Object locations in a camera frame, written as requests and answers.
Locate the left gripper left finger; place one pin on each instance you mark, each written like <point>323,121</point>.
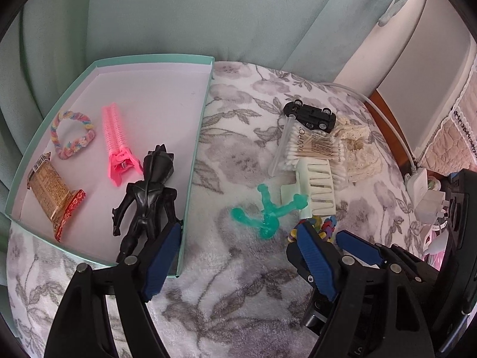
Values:
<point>81,327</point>

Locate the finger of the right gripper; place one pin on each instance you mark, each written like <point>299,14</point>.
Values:
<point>368,254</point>

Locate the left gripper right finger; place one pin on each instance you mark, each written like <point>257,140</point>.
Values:
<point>342,310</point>

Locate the colourful plastic link toy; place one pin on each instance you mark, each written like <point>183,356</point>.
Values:
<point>325,227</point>

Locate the white hair claw clip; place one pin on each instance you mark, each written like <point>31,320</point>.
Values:
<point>314,179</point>

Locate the cream lace scrunchie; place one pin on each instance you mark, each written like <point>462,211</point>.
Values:
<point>362,160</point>

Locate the green translucent stretchy figure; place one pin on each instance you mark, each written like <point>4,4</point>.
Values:
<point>268,225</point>

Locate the pink hair claw clip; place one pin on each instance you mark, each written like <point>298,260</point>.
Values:
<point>120,157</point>

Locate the white power adapter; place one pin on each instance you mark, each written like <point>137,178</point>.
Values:
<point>427,203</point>

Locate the bag of cotton swabs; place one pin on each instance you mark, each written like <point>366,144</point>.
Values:
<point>299,142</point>

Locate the gold wrapped snack packet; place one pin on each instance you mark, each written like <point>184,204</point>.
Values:
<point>55,198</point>

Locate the quilted lace bed cover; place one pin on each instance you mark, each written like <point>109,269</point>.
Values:
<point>452,146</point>

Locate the floral grey white blanket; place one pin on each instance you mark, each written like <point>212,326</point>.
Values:
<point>247,142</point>

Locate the black toy action figure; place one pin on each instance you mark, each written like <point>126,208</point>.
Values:
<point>152,197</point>

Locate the black toy car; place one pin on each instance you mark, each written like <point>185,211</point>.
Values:
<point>313,118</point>

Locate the teal shallow cardboard box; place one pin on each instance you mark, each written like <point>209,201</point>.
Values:
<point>96,138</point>

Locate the pale green curtain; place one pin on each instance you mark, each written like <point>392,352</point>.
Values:
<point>46,44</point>

